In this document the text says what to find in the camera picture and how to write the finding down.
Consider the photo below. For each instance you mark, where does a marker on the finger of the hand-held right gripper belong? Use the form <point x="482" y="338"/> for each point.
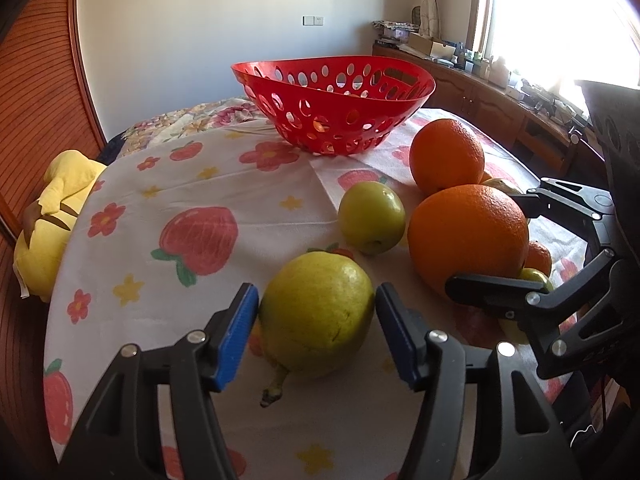
<point x="500" y="292"/>
<point x="565" y="200"/>

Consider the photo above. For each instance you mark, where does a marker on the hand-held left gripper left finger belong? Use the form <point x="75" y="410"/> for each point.
<point x="237" y="340"/>

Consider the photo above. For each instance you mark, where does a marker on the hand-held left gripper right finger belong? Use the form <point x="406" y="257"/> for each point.
<point x="395" y="340"/>

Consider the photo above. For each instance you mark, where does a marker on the small tangerine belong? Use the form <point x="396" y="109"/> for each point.
<point x="539" y="257"/>

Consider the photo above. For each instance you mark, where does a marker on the large orange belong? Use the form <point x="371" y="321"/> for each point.
<point x="465" y="235"/>
<point x="445" y="155"/>

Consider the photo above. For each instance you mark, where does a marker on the yellow-green pear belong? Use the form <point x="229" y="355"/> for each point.
<point x="315" y="310"/>

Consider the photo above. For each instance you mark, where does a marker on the green apple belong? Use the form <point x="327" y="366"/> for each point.
<point x="372" y="215"/>

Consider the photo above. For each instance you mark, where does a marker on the red perforated plastic basket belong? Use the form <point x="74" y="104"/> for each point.
<point x="345" y="110"/>

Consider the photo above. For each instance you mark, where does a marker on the small green fruit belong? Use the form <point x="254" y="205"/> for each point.
<point x="537" y="277"/>

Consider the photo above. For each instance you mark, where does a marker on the small yellow-green fruit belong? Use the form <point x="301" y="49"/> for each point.
<point x="500" y="185"/>

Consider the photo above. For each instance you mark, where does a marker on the wooden cabinet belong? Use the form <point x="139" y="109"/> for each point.
<point x="495" y="105"/>

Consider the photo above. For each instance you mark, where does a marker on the white plastic jug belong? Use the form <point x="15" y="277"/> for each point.
<point x="498" y="70"/>

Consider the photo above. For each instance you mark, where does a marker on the strawberry print tablecloth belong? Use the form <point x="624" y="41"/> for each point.
<point x="250" y="185"/>

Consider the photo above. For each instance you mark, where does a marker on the cardboard box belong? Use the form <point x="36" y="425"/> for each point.
<point x="425" y="42"/>

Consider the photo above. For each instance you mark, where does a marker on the yellow plush toy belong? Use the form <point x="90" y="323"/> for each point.
<point x="45" y="240"/>

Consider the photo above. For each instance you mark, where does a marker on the floral bedspread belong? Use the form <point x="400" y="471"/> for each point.
<point x="170" y="122"/>

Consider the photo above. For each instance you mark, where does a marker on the dark blue bed sheet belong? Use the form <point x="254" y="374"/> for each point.
<point x="114" y="147"/>

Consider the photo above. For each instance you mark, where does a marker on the folded patterned cloth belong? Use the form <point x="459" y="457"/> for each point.
<point x="395" y="30"/>

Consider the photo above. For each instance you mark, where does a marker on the window with wooden frame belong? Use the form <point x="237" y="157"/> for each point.
<point x="550" y="10"/>

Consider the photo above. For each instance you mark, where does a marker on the white wall switch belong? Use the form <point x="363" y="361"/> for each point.
<point x="313" y="21"/>

